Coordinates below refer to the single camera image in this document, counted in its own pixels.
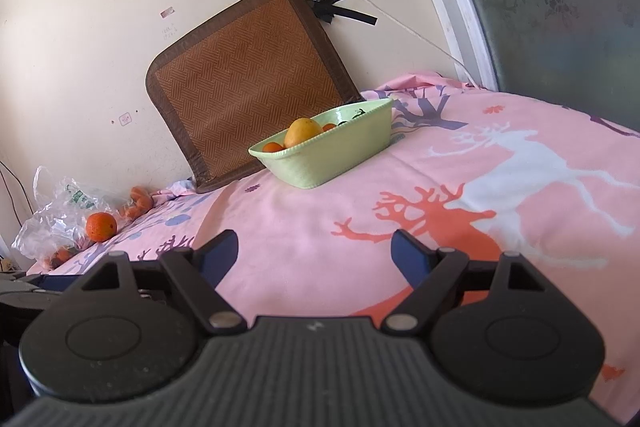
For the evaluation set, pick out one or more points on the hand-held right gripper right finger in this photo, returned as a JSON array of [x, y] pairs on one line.
[[410, 257]]

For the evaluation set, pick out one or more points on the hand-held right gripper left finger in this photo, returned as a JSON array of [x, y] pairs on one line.
[[222, 252]]

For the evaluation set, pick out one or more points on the green plastic basket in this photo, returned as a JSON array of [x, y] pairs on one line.
[[320, 162]]

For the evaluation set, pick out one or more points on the yellow grapefruit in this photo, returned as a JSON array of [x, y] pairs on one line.
[[301, 132]]

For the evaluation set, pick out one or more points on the clear plastic bag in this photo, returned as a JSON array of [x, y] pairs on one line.
[[55, 217]]

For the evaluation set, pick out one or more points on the pink printed bedsheet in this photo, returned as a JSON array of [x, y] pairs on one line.
[[325, 217]]

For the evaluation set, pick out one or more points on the orange tomato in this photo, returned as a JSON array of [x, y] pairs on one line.
[[328, 127]]

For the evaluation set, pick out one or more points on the brown woven seat cushion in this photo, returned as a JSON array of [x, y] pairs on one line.
[[240, 97]]

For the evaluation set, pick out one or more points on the white frosted glass door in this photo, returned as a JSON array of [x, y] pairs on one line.
[[550, 7]]

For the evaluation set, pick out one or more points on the pink wall sticker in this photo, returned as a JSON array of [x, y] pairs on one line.
[[125, 118]]

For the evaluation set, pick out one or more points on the small wall sticker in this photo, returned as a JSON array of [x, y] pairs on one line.
[[167, 12]]

